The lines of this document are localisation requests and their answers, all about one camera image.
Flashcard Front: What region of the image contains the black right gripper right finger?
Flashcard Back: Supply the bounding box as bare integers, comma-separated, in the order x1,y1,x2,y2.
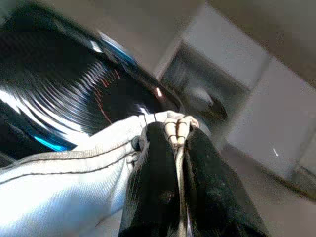
184,127,269,237

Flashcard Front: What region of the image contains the light blue white garment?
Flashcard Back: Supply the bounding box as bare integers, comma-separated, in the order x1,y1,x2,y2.
0,110,200,237

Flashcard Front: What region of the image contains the grey washing machine body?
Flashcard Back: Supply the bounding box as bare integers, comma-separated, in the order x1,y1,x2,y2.
153,4,316,196

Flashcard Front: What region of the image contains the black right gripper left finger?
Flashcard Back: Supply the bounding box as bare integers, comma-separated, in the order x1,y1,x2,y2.
118,121,180,237

